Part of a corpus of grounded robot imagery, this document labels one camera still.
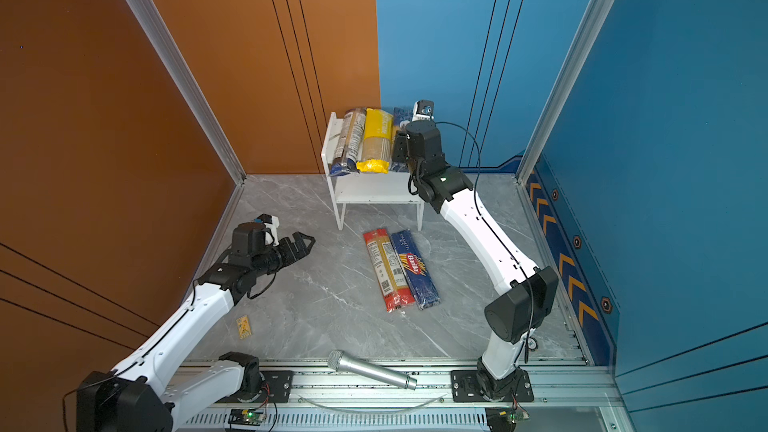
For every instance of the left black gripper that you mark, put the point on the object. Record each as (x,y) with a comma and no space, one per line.
(302,251)

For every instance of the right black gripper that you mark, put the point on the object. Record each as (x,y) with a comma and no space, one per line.
(408,138)

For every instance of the blue Ankara spaghetti bag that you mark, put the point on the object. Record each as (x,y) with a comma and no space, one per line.
(401,118)

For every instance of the yellow Pastatime spaghetti bag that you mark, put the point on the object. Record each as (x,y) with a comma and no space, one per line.
(376,148)

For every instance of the clear labelled spaghetti bag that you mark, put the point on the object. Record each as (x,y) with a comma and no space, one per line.
(345,155)

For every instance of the red-ended clear spaghetti bag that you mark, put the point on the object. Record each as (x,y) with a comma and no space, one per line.
(388,269)

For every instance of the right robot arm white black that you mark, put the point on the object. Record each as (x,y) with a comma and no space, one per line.
(525,291)

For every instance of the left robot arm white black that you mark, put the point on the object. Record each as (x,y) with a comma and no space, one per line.
(136,394)

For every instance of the white two-tier metal shelf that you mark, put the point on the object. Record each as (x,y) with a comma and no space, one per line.
(364,189)

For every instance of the small yellow card box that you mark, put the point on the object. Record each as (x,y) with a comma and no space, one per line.
(243,327)

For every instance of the silver microphone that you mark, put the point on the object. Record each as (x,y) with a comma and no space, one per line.
(341,361)

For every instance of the blue Barilla spaghetti box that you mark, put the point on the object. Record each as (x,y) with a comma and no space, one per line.
(417,275)

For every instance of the left green circuit board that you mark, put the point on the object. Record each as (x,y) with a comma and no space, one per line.
(246,417)

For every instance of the green circuit board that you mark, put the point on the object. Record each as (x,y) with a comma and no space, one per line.
(246,417)
(505,419)

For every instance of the right green circuit board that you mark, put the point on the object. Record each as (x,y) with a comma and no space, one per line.
(505,419)

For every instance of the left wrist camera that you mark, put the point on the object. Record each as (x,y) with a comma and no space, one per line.
(271,224)

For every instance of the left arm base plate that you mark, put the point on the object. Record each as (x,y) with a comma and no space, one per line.
(275,387)

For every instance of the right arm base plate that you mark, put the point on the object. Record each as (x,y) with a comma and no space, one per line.
(479,386)

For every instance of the aluminium front rail frame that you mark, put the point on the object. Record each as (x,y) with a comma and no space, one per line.
(569,396)

